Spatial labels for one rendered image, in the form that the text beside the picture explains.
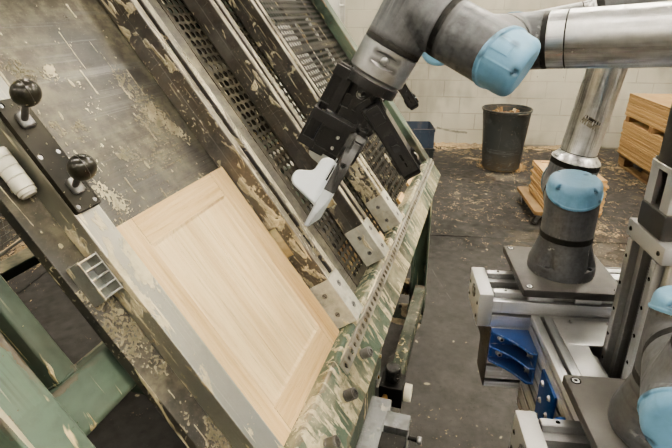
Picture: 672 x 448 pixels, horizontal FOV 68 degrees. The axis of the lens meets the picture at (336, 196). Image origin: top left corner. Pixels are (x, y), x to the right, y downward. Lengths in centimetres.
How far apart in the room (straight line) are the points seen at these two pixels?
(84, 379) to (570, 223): 99
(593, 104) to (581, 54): 60
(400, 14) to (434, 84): 568
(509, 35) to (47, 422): 69
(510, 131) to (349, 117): 473
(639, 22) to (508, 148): 475
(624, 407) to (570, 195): 48
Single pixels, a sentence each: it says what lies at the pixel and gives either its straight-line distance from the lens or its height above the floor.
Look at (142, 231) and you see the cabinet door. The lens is 93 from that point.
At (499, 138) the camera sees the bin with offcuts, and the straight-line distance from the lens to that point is 537.
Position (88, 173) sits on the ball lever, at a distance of 74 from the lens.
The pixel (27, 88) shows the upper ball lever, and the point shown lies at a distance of 77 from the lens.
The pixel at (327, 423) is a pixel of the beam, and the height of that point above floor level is 87.
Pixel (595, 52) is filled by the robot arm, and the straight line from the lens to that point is 70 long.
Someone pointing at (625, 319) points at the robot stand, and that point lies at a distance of 116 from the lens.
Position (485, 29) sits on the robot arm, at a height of 161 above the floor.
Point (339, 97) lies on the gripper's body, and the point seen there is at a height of 152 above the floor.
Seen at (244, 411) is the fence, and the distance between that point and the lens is 91.
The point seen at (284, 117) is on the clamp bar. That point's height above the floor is 133.
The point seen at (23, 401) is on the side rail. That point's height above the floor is 121.
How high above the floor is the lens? 163
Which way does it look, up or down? 21 degrees down
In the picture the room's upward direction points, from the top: straight up
